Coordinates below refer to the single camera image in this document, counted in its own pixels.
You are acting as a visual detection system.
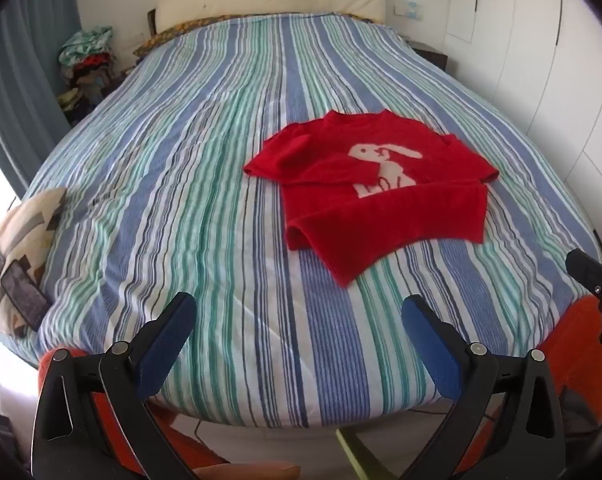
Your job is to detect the green yellow stick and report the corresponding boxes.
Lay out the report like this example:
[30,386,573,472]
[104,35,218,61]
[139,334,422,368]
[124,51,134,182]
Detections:
[336,428,397,480]

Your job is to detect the patterned beige cushion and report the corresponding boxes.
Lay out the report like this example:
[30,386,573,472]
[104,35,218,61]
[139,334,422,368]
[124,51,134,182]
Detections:
[0,188,66,338]

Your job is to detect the black smartphone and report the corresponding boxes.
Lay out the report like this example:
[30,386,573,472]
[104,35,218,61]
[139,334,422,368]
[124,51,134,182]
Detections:
[0,260,51,330]

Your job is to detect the blue-grey curtain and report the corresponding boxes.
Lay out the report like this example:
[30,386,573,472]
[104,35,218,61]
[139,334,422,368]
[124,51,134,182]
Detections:
[0,0,80,197]

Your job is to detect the dark bedside table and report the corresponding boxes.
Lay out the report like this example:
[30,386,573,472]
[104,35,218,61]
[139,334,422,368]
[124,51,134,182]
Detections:
[405,39,448,72]

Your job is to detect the person's thumb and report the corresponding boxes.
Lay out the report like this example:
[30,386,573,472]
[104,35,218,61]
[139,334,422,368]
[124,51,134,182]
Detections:
[194,462,301,480]

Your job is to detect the white wardrobe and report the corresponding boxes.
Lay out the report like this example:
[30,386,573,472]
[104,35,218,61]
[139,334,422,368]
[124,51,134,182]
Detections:
[445,0,602,249]

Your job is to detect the wall socket panel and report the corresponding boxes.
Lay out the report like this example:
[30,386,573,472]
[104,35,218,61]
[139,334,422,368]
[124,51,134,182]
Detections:
[393,1,423,21]

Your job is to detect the red rabbit sweater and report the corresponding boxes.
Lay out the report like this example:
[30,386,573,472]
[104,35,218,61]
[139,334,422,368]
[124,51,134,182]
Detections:
[243,110,499,286]

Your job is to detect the orange fluffy trousers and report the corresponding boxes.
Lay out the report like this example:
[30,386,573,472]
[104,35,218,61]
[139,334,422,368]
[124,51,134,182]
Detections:
[36,294,602,480]

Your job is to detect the pile of clothes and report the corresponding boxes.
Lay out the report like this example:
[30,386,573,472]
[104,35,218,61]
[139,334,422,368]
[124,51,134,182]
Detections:
[57,26,118,127]

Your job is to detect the striped blue green bedspread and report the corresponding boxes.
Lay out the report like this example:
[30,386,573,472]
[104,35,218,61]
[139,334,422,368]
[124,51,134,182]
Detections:
[4,14,599,428]

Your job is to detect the floral yellow pillow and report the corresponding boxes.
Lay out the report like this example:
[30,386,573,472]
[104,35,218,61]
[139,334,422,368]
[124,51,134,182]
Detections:
[133,12,382,62]

